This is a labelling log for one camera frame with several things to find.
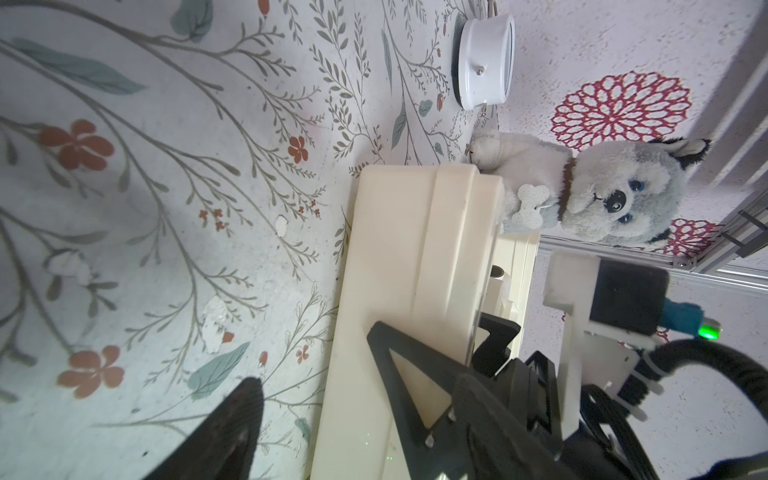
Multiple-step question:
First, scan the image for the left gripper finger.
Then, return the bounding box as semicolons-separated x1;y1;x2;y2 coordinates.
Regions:
146;377;265;479

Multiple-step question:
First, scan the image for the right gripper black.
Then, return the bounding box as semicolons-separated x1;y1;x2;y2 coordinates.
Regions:
367;313;577;479

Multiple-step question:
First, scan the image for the cream wrap dispenser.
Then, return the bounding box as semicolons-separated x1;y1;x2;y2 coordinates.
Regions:
481;232;540;358
311;164;504;479

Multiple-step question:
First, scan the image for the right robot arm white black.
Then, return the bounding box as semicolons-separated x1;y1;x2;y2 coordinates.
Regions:
366;307;767;479

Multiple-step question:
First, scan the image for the grey husky plush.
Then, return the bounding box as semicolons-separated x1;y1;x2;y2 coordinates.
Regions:
468;131;710;248

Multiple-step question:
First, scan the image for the floral table mat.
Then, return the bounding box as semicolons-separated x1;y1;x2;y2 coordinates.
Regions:
1;1;487;479

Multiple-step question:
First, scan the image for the small white round clock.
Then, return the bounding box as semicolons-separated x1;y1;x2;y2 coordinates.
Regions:
454;14;515;110

